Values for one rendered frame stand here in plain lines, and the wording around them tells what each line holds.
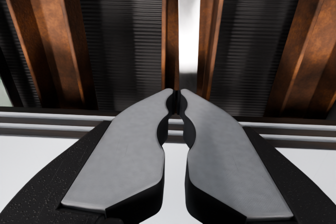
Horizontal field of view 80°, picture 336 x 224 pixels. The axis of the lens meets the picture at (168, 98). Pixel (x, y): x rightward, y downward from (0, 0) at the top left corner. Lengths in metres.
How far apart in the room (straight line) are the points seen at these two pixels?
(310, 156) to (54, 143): 0.28
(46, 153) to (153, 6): 0.34
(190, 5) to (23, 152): 0.27
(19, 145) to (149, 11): 0.34
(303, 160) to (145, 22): 0.38
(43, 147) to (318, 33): 0.42
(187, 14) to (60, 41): 0.22
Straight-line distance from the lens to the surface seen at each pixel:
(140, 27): 0.48
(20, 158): 0.30
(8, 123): 0.29
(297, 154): 0.27
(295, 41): 0.37
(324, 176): 0.31
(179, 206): 0.31
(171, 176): 0.26
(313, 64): 0.42
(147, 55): 0.49
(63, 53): 0.40
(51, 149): 0.27
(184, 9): 0.29
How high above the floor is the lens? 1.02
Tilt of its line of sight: 61 degrees down
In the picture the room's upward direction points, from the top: 175 degrees counter-clockwise
